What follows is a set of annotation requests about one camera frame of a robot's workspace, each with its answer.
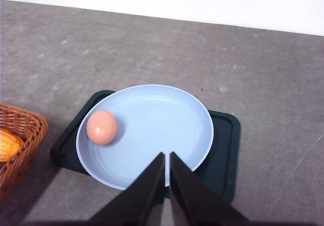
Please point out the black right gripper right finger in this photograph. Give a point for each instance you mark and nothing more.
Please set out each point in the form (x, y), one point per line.
(195, 203)

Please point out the blue plastic plate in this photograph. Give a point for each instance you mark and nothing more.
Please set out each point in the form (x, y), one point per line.
(150, 119)

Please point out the brown egg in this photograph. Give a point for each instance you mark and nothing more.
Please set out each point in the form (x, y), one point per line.
(101, 127)

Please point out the brown wicker basket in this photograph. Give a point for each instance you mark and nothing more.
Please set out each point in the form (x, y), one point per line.
(15, 174)

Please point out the dark green tray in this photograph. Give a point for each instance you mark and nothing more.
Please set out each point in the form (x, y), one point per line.
(219, 170)

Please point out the yellow toy corn cob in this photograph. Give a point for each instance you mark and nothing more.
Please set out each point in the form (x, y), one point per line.
(10, 145)

